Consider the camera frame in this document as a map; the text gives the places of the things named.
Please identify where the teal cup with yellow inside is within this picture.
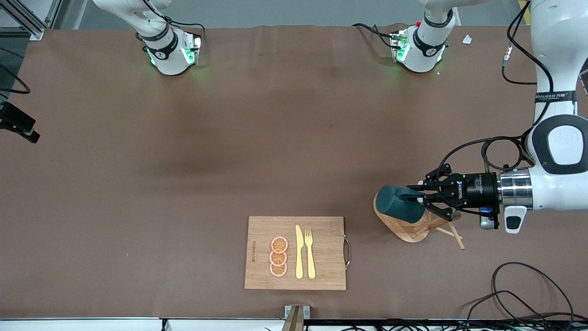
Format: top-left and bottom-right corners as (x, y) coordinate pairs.
(375, 184), (426, 224)

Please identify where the wooden mug rack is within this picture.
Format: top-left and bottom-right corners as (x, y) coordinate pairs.
(373, 202), (465, 250)

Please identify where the bamboo cutting board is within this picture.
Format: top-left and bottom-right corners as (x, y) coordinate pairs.
(244, 216), (352, 291)

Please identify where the brown table cover sheet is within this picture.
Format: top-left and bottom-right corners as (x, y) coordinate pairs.
(0, 24), (588, 320)

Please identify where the yellow plastic fork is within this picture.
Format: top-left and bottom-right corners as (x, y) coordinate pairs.
(305, 229), (317, 280)

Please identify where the yellow plastic knife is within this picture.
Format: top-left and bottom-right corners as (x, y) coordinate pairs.
(295, 225), (305, 280)

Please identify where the white panel with silver edge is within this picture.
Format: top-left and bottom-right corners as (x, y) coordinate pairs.
(0, 317), (162, 331)

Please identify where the plain white panel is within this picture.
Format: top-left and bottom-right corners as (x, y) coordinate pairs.
(165, 319), (285, 331)

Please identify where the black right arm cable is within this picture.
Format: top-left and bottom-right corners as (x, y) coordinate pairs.
(0, 64), (31, 95)

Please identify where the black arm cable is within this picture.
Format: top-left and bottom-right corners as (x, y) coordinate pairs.
(434, 0), (554, 184)
(0, 64), (31, 95)

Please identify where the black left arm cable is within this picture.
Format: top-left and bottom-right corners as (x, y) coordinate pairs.
(434, 0), (554, 184)

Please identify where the black looped floor cable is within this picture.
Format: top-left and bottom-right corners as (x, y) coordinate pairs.
(492, 262), (575, 331)
(466, 290), (552, 331)

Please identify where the aluminium frame profile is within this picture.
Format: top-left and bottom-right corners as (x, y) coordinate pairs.
(0, 0), (62, 41)

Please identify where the metal bracket with wooden post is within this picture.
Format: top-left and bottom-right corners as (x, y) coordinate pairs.
(284, 305), (311, 331)

